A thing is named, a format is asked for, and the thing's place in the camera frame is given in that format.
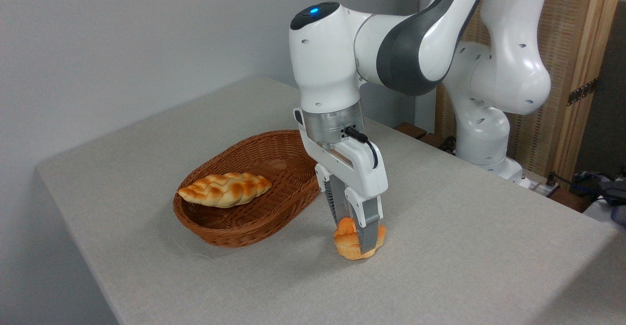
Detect long braided bread loaf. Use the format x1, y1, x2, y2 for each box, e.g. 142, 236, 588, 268
177, 172, 273, 209

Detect brown wicker oval basket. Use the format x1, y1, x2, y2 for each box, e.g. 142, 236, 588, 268
173, 129, 321, 248

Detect round braided bread bun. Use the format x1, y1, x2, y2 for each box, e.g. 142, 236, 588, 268
333, 216, 387, 261

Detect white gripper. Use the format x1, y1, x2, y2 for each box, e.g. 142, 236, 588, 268
293, 108, 389, 255

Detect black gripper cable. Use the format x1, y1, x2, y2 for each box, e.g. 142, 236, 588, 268
342, 126, 380, 170

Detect black and blue cables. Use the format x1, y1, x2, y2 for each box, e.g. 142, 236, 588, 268
547, 170, 626, 204

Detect dark metal screen hinge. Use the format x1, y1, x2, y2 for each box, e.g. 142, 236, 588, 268
567, 78, 599, 107

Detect grey tablecloth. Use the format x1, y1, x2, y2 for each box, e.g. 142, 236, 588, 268
36, 76, 620, 325

